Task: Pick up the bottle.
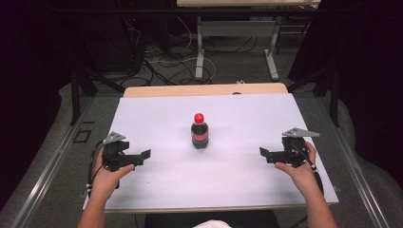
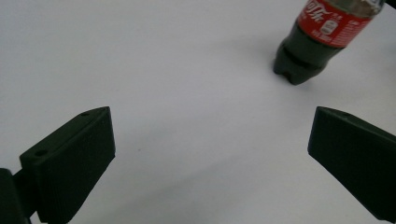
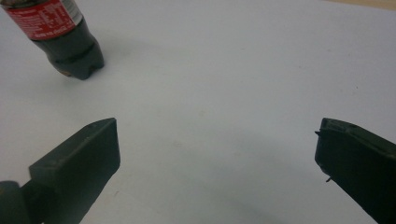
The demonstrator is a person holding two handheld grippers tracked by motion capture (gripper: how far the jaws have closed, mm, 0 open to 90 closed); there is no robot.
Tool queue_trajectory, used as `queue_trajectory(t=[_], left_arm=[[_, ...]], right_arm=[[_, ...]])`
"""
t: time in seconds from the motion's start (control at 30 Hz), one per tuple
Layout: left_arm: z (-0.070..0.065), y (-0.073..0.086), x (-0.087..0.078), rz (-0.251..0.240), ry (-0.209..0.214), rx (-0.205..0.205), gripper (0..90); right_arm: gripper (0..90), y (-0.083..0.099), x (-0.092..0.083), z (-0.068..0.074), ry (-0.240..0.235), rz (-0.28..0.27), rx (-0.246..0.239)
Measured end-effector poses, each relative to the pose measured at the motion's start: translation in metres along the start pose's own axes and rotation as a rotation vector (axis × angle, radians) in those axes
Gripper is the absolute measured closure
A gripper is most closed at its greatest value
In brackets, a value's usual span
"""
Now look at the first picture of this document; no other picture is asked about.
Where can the black horizontal bar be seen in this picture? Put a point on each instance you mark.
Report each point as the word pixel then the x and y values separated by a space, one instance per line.
pixel 202 10

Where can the white table mat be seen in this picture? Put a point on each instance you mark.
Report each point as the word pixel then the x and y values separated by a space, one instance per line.
pixel 221 177

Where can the person's left hand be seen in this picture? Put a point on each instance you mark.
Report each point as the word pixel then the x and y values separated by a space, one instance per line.
pixel 106 183

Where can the cola bottle with red cap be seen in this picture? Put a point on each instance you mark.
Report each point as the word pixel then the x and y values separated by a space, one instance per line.
pixel 199 136

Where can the person's right hand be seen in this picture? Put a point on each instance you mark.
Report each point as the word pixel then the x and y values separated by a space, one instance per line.
pixel 302 179

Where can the dark curtain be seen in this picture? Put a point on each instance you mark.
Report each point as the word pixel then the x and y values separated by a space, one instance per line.
pixel 28 95
pixel 374 79

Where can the person's white shirt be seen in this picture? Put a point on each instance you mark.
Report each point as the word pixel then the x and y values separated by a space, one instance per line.
pixel 211 224

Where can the black equipment rack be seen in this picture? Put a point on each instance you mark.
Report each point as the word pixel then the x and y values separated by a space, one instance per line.
pixel 107 44

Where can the white desk with metal legs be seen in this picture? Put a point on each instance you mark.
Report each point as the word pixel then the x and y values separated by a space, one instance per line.
pixel 237 28

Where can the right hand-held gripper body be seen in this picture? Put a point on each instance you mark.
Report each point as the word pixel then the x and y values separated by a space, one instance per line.
pixel 293 152

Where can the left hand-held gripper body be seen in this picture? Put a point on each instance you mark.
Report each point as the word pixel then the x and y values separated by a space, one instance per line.
pixel 114 155

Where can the aluminium floor rail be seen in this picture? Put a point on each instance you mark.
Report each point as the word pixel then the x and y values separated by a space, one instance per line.
pixel 47 177
pixel 355 171

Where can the black metal stand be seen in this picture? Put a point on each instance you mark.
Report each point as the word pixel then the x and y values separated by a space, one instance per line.
pixel 76 91
pixel 334 91

